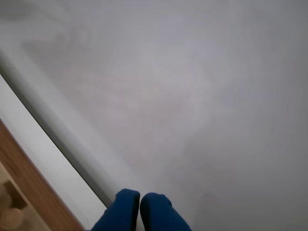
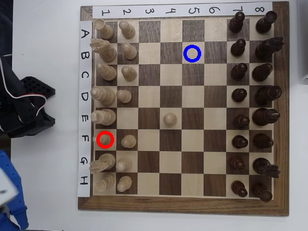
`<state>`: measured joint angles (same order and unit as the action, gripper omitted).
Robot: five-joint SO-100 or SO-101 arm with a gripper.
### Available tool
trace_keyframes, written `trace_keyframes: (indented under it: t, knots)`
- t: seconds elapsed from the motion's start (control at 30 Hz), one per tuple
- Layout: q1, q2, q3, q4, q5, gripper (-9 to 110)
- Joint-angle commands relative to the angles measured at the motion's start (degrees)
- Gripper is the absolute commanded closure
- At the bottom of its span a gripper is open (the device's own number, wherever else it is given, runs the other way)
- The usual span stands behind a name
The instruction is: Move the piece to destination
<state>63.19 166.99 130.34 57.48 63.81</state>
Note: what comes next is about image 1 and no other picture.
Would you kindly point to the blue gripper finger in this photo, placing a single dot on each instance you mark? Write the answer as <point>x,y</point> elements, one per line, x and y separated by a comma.
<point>158,214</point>
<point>122,211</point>

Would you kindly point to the brown wooden furniture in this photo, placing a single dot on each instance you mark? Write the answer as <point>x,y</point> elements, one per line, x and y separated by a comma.
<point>29,173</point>

